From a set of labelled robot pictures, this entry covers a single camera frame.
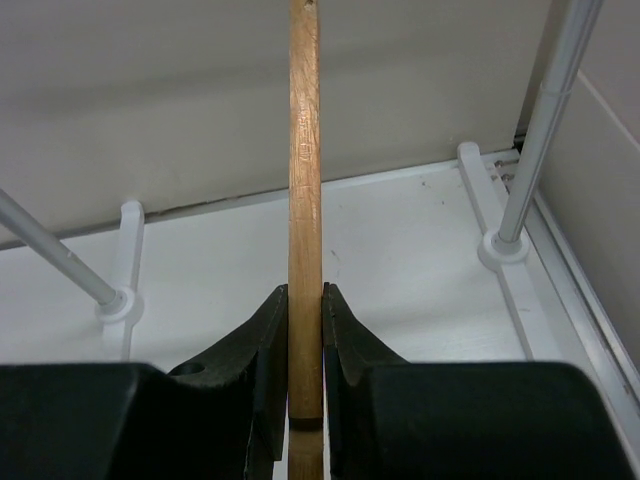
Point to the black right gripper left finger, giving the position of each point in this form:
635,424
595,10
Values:
235,425

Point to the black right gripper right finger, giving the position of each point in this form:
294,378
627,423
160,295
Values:
370,417

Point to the wooden clothes hanger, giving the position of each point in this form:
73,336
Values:
305,383

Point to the white silver clothes rack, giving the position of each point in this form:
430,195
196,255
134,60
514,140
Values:
119,308

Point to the silver aluminium frame rail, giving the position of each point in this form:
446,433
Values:
558,317

